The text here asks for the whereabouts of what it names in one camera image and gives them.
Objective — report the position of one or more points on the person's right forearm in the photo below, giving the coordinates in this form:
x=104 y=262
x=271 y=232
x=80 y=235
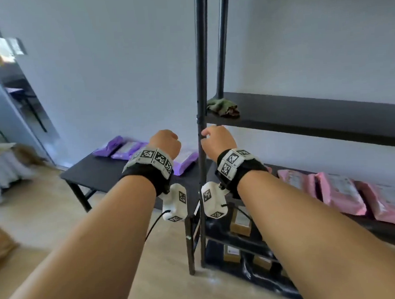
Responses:
x=321 y=240

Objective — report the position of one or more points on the black marker wristband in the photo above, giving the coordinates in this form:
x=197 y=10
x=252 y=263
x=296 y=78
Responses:
x=146 y=175
x=251 y=171

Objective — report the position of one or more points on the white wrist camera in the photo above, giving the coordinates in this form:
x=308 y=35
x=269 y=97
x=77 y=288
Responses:
x=173 y=201

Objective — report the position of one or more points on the person's right hand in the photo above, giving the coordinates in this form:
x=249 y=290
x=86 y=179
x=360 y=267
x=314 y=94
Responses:
x=218 y=141

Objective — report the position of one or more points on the white marker cube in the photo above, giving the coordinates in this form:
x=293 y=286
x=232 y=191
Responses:
x=213 y=199

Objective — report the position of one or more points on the brown cardboard piece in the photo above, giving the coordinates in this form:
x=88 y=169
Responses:
x=1 y=245

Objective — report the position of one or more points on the person's left hand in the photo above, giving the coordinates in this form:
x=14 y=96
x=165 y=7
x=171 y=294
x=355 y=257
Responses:
x=164 y=143

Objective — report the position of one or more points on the green and pink cleaning cloth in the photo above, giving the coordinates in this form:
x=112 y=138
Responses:
x=223 y=106

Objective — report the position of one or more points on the person's left forearm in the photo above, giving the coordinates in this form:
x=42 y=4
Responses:
x=74 y=259

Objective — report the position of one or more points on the dark framed glass door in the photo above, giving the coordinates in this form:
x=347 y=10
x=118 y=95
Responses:
x=3 y=108

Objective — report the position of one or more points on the black low table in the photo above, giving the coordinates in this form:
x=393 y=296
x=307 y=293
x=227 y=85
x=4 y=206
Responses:
x=93 y=174

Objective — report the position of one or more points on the group of brown cardboard boxes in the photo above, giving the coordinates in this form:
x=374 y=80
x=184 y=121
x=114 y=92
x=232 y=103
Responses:
x=241 y=223

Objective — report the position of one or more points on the dark metal shelf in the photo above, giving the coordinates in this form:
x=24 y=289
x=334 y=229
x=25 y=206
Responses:
x=314 y=115

